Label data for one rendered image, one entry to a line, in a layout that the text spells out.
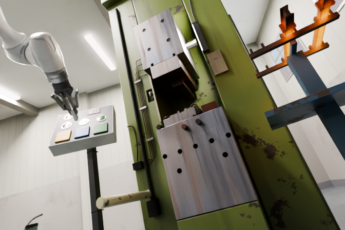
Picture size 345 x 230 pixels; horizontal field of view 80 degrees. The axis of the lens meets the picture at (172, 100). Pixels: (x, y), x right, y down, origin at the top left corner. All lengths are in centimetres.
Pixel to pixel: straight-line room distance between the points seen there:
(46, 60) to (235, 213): 102
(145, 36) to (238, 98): 78
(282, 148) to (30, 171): 602
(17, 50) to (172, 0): 121
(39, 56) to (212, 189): 93
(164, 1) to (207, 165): 136
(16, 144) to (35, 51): 610
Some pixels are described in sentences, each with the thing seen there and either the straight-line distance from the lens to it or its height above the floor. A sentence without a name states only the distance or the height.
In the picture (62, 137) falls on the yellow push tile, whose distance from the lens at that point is 128.
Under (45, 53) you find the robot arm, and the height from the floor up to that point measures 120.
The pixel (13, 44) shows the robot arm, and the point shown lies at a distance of 111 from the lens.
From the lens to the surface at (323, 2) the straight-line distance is 87.
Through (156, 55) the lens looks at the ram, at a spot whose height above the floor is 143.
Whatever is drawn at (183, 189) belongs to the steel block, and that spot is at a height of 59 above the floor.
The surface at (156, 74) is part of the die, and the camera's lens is 135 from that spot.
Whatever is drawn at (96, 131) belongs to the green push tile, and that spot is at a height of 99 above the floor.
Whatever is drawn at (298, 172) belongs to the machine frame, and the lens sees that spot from 124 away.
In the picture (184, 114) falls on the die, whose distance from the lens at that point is 118.
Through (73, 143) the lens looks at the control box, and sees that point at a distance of 125.
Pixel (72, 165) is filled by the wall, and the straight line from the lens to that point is 584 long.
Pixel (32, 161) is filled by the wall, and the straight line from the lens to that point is 655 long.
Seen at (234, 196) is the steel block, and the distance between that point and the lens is 103.
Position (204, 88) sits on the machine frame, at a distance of 173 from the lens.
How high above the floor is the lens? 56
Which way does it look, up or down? 25 degrees up
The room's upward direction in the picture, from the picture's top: 16 degrees counter-clockwise
